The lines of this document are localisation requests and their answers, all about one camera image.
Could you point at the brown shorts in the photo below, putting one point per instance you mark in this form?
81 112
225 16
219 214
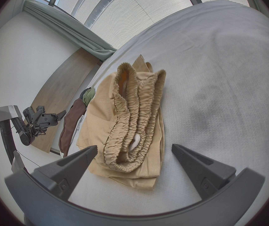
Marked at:
73 119

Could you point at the white garment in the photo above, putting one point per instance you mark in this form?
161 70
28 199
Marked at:
79 126

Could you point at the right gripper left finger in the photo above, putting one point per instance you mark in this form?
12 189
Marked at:
61 173

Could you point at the black garment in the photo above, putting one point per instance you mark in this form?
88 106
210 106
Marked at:
83 94

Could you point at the grey-green curtain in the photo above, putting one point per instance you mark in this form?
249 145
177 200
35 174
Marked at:
78 32

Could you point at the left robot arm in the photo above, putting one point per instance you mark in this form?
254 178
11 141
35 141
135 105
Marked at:
6 131

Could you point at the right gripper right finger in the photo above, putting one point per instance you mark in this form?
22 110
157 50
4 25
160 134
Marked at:
205 173

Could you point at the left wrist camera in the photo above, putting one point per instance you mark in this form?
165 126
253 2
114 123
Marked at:
41 109

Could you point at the tan shorts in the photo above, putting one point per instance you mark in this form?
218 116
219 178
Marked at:
101 102

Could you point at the green garment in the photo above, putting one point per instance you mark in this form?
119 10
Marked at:
89 96

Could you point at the bed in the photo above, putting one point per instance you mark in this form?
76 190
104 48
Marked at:
219 79

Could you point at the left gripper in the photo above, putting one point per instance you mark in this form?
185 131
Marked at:
46 119

